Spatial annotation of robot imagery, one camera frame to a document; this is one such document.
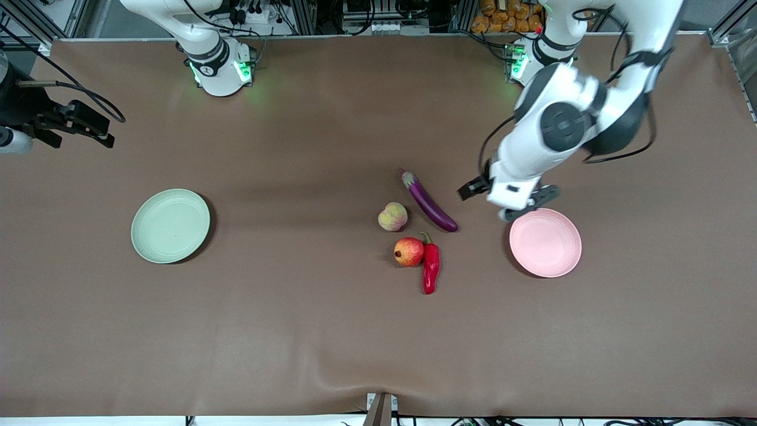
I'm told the metal table edge bracket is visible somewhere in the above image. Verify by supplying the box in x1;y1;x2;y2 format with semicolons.
362;392;399;426

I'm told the brown table cover cloth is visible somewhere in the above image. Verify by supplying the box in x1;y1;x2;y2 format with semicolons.
0;34;757;418

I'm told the red pepper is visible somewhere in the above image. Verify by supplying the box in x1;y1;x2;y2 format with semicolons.
419;232;441;295

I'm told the aluminium corner frame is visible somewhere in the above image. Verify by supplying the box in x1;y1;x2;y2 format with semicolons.
707;0;757;72
0;0;89;51

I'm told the red pomegranate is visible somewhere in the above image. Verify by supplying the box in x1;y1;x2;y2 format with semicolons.
394;237;426;268

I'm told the pile of orange items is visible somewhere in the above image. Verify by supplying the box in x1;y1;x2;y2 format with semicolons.
471;0;545;34

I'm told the purple eggplant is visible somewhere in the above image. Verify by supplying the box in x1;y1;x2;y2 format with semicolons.
397;168;460;233

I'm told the pale peach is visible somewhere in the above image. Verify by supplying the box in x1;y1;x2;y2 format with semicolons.
378;202;409;232

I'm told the aluminium frame post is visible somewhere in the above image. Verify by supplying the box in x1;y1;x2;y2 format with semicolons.
289;0;318;35
448;0;477;33

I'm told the white power strip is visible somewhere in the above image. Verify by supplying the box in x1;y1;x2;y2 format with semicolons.
228;5;283;31

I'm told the grey device with white connectors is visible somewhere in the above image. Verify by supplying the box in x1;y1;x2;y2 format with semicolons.
342;0;431;36

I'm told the pink plate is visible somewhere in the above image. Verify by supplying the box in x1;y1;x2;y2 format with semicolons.
509;208;583;279

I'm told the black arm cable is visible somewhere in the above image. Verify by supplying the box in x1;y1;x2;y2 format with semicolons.
478;3;675;178
0;18;127;124

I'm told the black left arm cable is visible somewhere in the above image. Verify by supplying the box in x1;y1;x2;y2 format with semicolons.
478;3;675;178

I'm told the pale green plate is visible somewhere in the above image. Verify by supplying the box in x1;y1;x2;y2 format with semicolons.
131;188;211;264

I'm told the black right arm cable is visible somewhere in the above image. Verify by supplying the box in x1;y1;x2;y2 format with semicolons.
0;18;127;124

